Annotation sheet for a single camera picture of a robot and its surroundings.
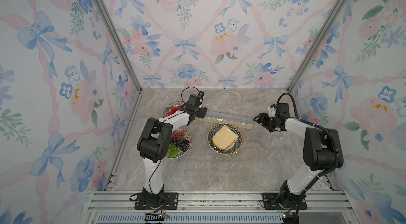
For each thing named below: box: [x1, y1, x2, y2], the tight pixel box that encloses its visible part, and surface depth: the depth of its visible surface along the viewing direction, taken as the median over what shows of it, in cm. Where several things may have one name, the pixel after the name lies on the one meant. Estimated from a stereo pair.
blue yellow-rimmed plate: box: [207, 122, 243, 156], surface depth 92 cm
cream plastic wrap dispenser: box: [197, 110, 255, 130], surface depth 99 cm
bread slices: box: [211, 124, 239, 151], surface depth 92 cm
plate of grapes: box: [164, 126, 192, 160], surface depth 90 cm
